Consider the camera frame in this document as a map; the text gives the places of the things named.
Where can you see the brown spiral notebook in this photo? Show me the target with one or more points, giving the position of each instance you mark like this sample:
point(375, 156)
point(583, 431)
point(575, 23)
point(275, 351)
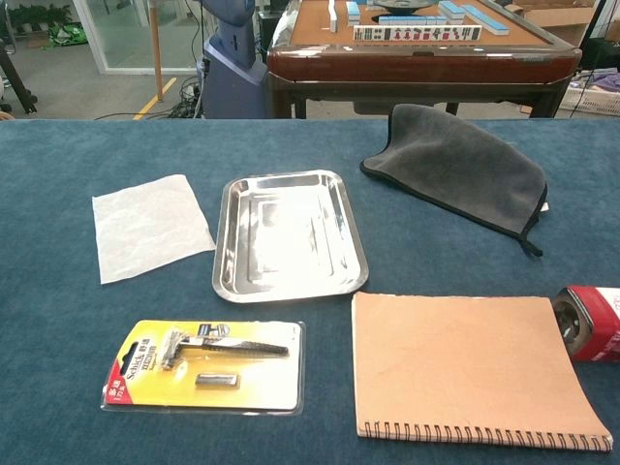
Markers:
point(460, 363)

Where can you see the silver metal tray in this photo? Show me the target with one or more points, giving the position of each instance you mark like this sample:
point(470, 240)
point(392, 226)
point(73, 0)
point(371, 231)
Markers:
point(290, 237)

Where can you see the yellow razor blister pack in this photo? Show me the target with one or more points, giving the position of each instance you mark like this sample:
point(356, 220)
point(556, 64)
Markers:
point(145, 373)

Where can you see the white plastic basket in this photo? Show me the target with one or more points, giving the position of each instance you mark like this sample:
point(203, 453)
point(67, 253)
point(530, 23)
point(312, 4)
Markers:
point(593, 99)

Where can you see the black stand leg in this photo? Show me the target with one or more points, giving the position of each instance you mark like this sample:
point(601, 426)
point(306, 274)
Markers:
point(17, 82)

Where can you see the wooden pole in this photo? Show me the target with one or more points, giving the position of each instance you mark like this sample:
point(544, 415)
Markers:
point(156, 58)

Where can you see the blue mahjong tile row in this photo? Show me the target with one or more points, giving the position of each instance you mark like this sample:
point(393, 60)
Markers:
point(486, 20)
point(412, 20)
point(451, 12)
point(353, 13)

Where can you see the red label drink bottle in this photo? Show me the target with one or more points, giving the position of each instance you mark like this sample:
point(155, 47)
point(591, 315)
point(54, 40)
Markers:
point(598, 324)

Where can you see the green bag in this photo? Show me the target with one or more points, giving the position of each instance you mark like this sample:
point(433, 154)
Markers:
point(68, 35)

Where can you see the brown mahjong table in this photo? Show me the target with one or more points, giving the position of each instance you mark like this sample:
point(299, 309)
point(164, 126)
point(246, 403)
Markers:
point(412, 63)

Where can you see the white tissue sheet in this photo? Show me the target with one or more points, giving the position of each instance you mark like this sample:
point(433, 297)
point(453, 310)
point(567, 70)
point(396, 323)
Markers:
point(150, 227)

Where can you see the white face mahjong tile row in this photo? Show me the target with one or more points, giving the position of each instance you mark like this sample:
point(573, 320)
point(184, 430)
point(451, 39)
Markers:
point(416, 33)

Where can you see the blue felt table cover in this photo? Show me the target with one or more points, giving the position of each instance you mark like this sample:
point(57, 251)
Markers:
point(72, 339)

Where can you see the blue machine base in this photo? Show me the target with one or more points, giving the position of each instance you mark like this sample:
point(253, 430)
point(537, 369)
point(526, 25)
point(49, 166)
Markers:
point(232, 72)

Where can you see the grey microfibre towel black trim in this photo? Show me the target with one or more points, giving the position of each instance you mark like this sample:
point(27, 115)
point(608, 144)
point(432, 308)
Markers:
point(455, 164)

